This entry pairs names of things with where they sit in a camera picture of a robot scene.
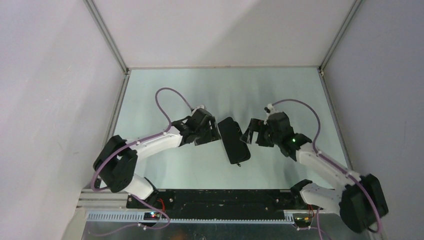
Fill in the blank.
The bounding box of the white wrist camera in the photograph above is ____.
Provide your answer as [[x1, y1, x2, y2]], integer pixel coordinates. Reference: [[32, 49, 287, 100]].
[[191, 104, 206, 112], [264, 103, 278, 116]]

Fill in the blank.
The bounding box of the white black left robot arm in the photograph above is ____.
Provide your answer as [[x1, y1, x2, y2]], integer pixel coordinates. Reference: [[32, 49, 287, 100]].
[[93, 106, 253, 208]]

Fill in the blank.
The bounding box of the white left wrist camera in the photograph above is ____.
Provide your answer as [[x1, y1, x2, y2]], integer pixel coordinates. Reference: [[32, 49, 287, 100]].
[[191, 104, 206, 112]]

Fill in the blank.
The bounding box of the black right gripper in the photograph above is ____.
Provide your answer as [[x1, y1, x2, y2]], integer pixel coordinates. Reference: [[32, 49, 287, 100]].
[[239, 118, 281, 148]]

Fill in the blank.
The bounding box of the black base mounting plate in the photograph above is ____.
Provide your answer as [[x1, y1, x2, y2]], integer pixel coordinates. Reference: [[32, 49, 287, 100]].
[[145, 189, 317, 220]]

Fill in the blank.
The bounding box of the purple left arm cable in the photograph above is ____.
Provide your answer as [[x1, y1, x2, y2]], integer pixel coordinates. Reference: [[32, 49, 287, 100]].
[[90, 87, 195, 203]]

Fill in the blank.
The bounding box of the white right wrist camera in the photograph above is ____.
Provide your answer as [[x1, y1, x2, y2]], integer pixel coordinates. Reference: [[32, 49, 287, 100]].
[[264, 103, 278, 116]]

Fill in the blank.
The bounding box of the black zippered tool case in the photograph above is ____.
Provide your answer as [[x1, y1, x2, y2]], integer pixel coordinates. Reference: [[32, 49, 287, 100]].
[[217, 117, 251, 167]]

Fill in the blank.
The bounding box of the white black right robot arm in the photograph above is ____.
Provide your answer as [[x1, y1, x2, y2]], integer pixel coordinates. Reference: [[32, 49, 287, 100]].
[[240, 112, 389, 234]]

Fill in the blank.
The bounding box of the grey slotted cable duct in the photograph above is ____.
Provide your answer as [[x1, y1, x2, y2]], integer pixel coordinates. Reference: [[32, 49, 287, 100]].
[[86, 210, 295, 224]]

